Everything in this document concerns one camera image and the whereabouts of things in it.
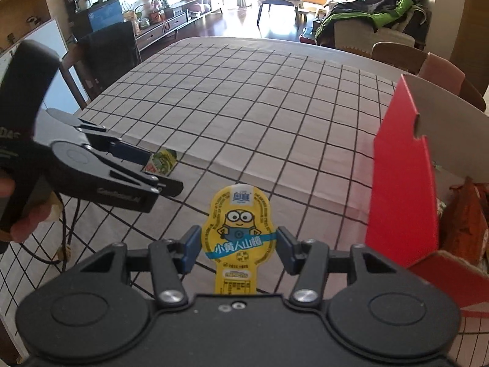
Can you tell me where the small green snack packet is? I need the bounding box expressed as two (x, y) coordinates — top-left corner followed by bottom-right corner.
(143, 149), (178, 177)

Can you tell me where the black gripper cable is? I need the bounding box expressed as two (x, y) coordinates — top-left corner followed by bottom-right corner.
(0, 195), (83, 267)

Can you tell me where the sofa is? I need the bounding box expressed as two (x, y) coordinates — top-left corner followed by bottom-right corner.
(328, 0), (433, 57)

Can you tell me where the wooden chair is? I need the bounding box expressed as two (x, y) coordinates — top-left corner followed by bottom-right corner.
(370, 41), (488, 114)

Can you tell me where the wooden shelf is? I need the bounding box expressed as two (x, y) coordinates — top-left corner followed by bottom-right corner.
(0, 0), (53, 53)

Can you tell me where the red cardboard box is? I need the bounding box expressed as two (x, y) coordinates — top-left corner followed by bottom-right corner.
(365, 73), (489, 319)

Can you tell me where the white cabinet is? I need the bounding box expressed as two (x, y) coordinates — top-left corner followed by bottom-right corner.
(0, 17), (87, 112)

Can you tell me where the pink pouf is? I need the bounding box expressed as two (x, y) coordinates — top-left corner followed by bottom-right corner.
(183, 2), (211, 15)

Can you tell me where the brown chip bag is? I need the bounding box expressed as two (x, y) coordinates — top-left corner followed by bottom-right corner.
(439, 178), (489, 267)

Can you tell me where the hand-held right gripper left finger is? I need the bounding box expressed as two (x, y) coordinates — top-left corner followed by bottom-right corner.
(53, 225), (202, 307)

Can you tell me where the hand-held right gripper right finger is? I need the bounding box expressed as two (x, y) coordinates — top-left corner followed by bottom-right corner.
(277, 225), (421, 307)

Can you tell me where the green black jacket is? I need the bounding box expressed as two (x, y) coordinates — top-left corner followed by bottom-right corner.
(315, 0), (425, 45)

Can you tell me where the blue box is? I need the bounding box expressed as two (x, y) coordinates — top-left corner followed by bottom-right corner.
(88, 0), (125, 33)

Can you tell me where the yellow cartoon snack packet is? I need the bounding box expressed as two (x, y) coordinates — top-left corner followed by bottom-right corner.
(201, 184), (277, 295)

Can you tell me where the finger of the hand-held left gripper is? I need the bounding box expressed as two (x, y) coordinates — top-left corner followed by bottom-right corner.
(76, 120), (152, 166)
(109, 161), (184, 199)

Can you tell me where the black seat chair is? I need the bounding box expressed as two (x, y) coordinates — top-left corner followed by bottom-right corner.
(58, 21), (143, 110)

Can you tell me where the TV cabinet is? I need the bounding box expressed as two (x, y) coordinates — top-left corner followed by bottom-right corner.
(134, 0), (226, 50)

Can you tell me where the person's left hand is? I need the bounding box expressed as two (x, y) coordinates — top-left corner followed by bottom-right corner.
(0, 178), (62, 244)

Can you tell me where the checked tablecloth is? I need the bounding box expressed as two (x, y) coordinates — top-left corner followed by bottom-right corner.
(0, 37), (489, 367)

